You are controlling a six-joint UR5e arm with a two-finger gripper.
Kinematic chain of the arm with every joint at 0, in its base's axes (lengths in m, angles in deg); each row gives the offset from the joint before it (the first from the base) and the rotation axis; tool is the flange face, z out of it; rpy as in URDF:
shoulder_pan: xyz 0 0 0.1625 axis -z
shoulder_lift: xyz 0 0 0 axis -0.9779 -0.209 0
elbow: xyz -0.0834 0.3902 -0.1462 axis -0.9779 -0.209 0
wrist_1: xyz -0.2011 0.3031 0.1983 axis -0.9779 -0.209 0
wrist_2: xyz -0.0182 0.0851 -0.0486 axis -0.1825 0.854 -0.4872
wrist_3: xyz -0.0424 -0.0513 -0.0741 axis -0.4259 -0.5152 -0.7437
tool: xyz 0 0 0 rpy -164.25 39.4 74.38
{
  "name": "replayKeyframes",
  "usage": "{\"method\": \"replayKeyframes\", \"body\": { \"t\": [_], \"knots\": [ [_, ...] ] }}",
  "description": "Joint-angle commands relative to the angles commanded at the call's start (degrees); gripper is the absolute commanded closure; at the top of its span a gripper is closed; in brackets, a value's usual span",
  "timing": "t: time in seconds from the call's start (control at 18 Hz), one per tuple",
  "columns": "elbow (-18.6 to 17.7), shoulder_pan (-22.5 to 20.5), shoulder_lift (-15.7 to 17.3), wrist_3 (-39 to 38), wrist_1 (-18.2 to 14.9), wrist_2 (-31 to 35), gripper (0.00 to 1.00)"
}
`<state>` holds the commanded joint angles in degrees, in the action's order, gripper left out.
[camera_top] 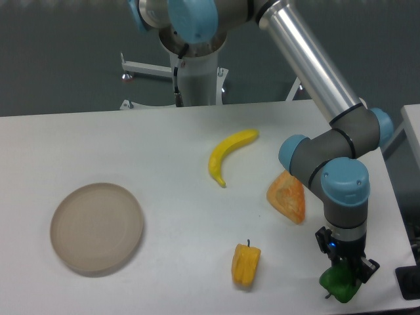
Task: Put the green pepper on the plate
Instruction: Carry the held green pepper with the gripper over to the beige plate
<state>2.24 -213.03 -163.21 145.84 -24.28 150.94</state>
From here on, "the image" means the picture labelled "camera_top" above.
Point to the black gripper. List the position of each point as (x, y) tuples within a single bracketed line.
[(342, 244)]

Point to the green toy pepper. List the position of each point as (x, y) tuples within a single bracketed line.
[(340, 282)]

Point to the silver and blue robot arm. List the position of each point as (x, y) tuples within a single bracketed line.
[(328, 165)]

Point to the yellow toy pepper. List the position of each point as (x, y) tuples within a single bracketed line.
[(244, 264)]

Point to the beige round plate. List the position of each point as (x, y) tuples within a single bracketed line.
[(97, 229)]

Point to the black device at right edge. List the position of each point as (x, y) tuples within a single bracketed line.
[(408, 281)]

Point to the white side table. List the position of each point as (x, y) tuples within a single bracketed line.
[(408, 129)]

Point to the yellow toy banana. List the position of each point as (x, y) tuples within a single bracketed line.
[(224, 148)]

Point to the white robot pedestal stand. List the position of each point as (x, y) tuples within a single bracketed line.
[(194, 70)]

